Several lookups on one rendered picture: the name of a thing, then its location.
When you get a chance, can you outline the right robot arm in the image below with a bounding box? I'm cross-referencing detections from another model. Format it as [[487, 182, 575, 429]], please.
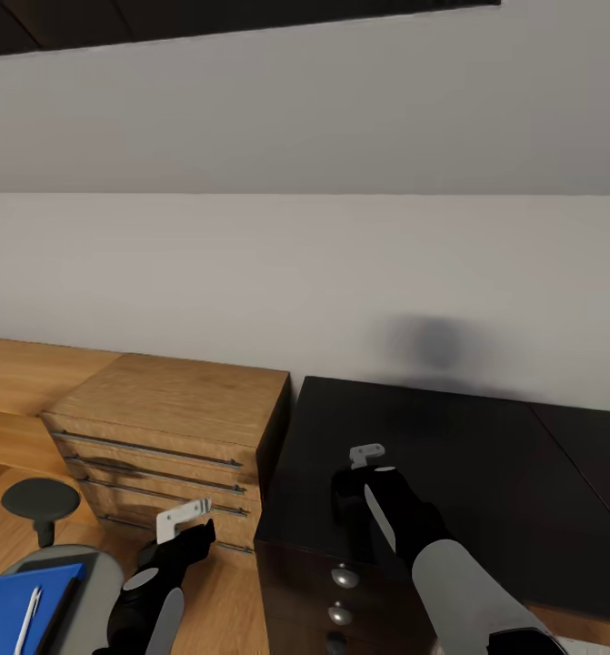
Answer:
[[331, 443, 568, 655]]

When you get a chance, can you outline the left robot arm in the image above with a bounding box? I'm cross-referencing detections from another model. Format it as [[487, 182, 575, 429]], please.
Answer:
[[92, 499, 215, 655]]

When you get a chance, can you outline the swivel chair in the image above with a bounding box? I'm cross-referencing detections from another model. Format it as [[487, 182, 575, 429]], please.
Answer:
[[1, 477, 129, 655]]

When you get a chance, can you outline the folder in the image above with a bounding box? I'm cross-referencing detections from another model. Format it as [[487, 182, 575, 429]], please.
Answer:
[[0, 563, 87, 655]]

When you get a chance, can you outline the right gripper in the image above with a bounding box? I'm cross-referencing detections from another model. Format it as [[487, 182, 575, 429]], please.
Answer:
[[331, 465, 377, 498]]

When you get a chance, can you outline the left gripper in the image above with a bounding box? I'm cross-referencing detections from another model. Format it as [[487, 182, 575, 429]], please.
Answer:
[[137, 519, 215, 577]]

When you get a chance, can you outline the pen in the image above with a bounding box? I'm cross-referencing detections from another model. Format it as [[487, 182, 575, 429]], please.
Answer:
[[15, 589, 41, 655]]

